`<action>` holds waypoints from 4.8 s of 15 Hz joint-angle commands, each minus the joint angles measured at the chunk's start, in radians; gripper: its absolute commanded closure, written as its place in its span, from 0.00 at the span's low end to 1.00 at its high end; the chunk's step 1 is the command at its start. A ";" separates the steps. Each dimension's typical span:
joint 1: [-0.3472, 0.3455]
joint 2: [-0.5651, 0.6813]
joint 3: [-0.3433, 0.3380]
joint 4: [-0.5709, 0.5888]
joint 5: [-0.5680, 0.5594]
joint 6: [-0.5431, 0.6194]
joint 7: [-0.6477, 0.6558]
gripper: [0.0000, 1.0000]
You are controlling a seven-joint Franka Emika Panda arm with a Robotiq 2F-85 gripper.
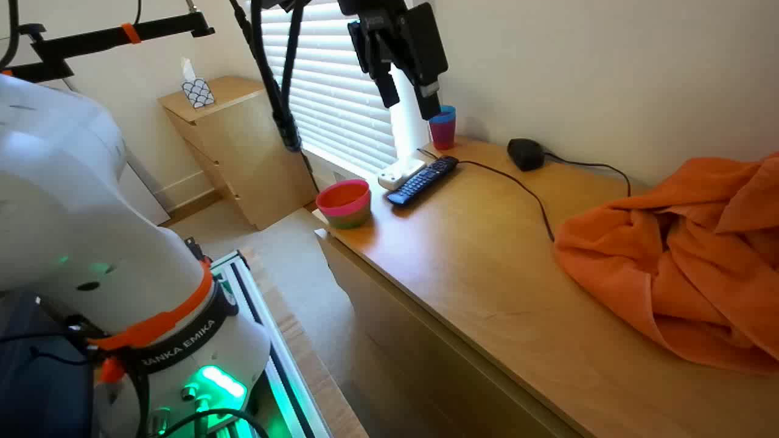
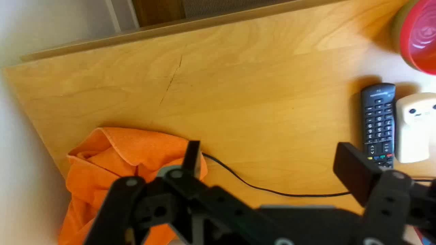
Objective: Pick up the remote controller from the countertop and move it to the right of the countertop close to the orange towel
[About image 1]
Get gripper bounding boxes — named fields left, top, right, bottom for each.
left=337, top=0, right=450, bottom=121

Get black remote controller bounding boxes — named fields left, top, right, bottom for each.
left=386, top=155, right=459, bottom=207

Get orange towel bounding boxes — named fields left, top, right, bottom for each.
left=553, top=151, right=779, bottom=375

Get white window blinds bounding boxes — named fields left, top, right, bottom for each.
left=242, top=0, right=430, bottom=178

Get stack of plastic cups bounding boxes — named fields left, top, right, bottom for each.
left=428, top=105, right=458, bottom=151

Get pink and green bowl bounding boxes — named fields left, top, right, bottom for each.
left=315, top=179, right=372, bottom=230

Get wooden dresser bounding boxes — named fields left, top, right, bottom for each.
left=158, top=75, right=319, bottom=231

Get patterned tissue box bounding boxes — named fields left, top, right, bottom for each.
left=181, top=58, right=215, bottom=110

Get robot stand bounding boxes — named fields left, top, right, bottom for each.
left=206, top=248, right=333, bottom=438

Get black cable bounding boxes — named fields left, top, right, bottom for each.
left=417, top=148, right=632, bottom=243

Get black mount bar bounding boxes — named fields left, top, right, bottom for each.
left=0, top=11, right=215, bottom=83

